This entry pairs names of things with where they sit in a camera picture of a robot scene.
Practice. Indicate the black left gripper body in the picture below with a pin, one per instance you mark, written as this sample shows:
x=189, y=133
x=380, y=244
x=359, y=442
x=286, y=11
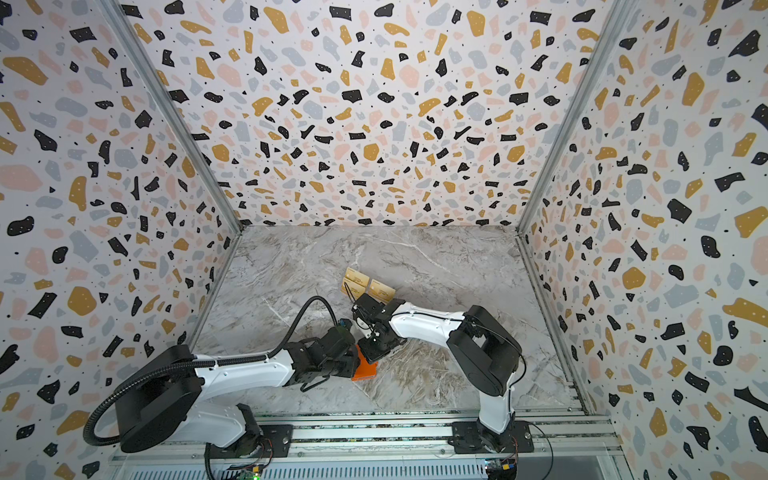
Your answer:
x=345, y=368

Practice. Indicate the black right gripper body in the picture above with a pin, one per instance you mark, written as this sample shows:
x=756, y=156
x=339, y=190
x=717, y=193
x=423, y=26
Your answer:
x=367, y=306

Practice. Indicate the orange card holder wallet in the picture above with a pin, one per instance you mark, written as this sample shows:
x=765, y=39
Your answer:
x=364, y=370

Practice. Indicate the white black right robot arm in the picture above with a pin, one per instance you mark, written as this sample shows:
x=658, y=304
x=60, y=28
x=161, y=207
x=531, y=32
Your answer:
x=487, y=354

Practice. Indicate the gold card middle left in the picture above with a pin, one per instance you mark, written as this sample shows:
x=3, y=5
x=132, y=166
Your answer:
x=352, y=290

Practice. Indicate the clear acrylic card stand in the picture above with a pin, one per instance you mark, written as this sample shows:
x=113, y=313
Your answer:
x=363, y=311

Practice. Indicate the gold card back left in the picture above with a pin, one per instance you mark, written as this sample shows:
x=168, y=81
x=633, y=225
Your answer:
x=356, y=277

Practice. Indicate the green circuit board left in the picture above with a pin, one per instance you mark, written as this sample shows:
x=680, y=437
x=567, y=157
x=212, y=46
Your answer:
x=251, y=473

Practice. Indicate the circuit board right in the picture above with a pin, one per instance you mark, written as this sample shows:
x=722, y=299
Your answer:
x=501, y=469

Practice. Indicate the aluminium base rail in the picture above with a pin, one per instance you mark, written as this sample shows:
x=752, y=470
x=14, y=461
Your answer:
x=568, y=444

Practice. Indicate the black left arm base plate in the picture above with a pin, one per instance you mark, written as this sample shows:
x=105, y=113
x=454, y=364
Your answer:
x=271, y=441

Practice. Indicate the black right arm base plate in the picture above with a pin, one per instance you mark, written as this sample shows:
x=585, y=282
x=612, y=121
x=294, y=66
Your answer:
x=471, y=437

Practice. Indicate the aluminium corner post left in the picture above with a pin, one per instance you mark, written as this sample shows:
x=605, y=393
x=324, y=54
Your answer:
x=118, y=22

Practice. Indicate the aluminium corner post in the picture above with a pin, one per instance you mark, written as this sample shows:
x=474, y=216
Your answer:
x=118, y=22
x=615, y=22

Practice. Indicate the aluminium corner post right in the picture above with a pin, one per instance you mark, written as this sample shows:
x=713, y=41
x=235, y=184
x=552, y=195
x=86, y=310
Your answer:
x=615, y=22

